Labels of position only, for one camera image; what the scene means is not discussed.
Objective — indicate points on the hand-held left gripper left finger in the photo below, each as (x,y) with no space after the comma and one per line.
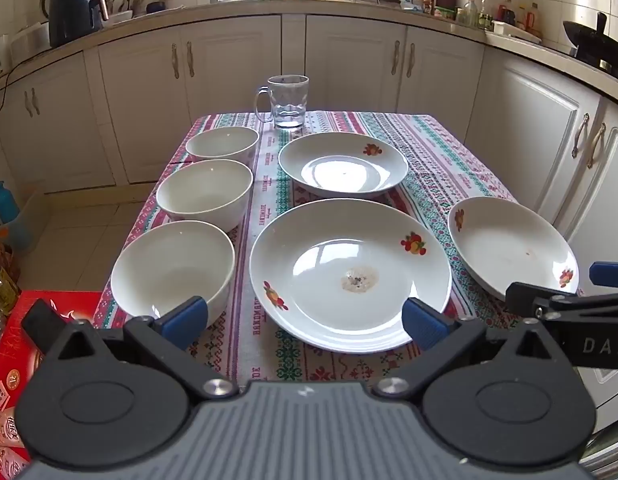
(186,317)

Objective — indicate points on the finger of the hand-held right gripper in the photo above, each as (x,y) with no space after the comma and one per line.
(529,299)
(609,273)

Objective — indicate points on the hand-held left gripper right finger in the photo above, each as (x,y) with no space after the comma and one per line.
(424,322)

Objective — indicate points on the white ceramic bowl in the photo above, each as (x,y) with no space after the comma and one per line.
(169,270)
(221,142)
(204,195)

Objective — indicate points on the large white fruit-print plate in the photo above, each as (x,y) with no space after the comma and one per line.
(299,270)

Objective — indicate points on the red green patterned tablecloth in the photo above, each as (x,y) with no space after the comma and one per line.
(439,160)

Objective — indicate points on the red gift box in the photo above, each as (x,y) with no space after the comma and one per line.
(9,360)

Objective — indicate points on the yellow cooking oil bottle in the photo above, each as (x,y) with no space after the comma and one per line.
(1,290)

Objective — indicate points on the blue thermos jug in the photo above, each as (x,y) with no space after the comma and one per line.
(4,205)

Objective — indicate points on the black wok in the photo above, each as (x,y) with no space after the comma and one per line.
(589,40)

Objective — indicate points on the clear glass mug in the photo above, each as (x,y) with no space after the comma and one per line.
(289,105)

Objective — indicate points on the white kitchen cabinets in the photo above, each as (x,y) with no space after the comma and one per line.
(229,85)

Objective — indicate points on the white rectangular tray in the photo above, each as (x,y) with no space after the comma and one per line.
(516,30)

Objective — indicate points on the row of condiment bottles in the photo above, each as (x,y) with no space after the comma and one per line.
(484,15)

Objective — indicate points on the green food container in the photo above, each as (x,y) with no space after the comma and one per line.
(445,12)

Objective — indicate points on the rack of kitchen utensils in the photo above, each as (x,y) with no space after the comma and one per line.
(139,5)

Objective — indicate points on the white countertop appliance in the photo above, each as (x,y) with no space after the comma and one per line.
(31,40)

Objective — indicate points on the dark blue kettle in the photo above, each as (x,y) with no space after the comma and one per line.
(71,15)

